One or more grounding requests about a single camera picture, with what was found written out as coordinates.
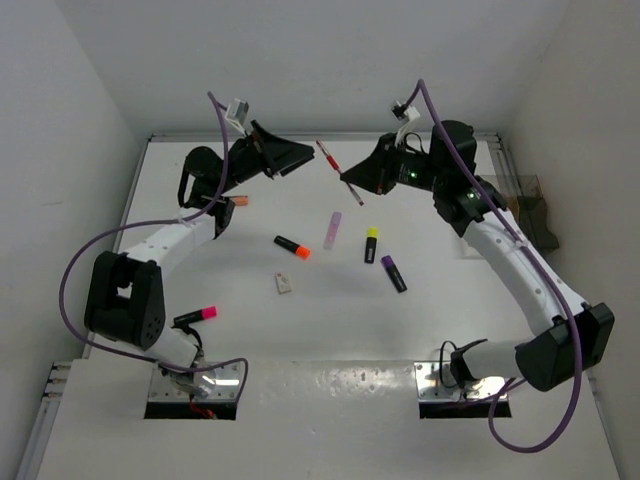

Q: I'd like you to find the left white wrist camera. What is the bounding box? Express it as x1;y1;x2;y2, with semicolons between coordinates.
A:
225;98;249;135

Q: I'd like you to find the red gel pen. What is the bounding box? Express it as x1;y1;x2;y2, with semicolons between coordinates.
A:
315;140;364;206

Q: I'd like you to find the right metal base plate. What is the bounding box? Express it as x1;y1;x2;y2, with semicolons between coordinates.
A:
414;361;506;404

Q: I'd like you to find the pink black highlighter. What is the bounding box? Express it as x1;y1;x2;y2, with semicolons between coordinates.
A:
173;306;217;327

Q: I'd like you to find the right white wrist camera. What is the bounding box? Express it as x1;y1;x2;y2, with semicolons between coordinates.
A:
390;101;421;148

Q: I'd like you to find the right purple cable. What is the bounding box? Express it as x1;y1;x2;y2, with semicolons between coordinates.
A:
399;78;584;454

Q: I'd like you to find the pink translucent highlighter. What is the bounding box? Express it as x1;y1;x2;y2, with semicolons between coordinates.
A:
323;211;342;250

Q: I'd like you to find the orange black highlighter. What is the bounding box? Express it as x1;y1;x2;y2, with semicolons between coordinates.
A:
273;235;311;260

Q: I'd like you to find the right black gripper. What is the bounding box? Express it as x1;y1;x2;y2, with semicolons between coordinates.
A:
341;132;446;195

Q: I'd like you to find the yellow black highlighter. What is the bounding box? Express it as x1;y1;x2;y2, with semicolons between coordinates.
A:
364;227;378;264

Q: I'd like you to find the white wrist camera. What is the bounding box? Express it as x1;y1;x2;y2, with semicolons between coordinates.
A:
225;98;249;135
390;101;421;148

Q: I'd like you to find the clear acrylic container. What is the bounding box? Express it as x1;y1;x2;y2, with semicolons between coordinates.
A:
483;174;560;258

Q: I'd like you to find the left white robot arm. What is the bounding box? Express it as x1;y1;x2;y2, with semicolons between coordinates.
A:
84;121;314;371

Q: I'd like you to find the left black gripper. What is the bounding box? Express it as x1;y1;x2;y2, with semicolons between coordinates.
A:
215;121;313;195

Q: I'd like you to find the orange clear highlighter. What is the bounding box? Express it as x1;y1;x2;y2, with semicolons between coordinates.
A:
232;196;249;207

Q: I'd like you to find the purple black highlighter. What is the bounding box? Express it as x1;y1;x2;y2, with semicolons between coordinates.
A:
381;255;407;293

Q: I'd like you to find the white eraser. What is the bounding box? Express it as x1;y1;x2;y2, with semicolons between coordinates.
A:
275;272;292;294

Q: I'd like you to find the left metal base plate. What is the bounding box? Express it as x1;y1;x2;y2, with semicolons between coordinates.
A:
148;362;245;403

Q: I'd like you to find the purple cable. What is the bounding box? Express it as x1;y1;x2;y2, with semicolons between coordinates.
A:
58;91;250;401
399;78;584;454

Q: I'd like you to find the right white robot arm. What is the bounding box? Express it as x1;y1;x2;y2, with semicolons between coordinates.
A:
341;120;614;392

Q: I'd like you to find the metal base plate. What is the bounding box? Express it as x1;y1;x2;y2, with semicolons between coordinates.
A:
414;361;506;404
148;362;245;403

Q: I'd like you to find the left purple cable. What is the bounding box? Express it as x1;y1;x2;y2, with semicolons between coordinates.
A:
58;91;250;401

